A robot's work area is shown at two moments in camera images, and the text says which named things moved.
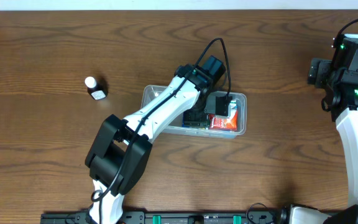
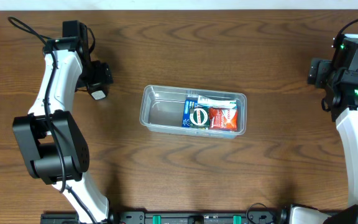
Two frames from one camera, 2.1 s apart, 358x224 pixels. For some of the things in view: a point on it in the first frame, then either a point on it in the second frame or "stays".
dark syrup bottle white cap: [97, 88] stays
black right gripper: [320, 72] stays
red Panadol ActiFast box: [229, 122] stays
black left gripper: [197, 120] → [103, 73]
